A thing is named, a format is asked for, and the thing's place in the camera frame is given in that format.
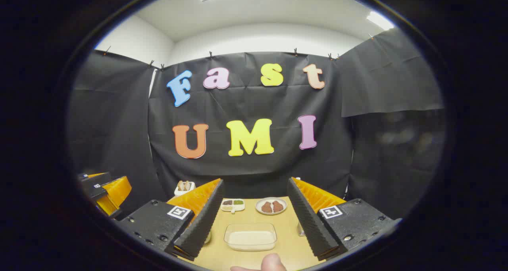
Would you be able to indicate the brown meat piece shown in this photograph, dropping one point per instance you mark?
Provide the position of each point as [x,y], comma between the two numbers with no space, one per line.
[267,207]
[278,206]

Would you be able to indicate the small ceiling light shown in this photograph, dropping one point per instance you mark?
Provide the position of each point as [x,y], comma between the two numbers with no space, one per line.
[380,20]

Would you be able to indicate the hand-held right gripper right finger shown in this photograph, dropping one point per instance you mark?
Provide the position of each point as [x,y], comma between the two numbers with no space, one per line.
[309,223]

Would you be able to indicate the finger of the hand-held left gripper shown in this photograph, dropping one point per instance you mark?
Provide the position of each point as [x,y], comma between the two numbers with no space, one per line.
[115,193]
[89,176]

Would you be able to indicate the white round plate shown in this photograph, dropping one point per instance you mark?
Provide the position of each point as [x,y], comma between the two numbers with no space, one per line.
[271,214]

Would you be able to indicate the white toaster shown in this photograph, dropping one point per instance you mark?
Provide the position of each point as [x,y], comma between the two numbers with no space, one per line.
[182,192]

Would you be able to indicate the glass container of rice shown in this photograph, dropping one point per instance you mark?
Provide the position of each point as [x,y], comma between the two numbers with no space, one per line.
[250,238]

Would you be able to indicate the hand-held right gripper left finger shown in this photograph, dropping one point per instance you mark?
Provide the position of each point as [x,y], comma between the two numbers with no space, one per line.
[202,223]

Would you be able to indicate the white divided dish with beans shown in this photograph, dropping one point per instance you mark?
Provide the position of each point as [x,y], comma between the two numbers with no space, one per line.
[233,205]

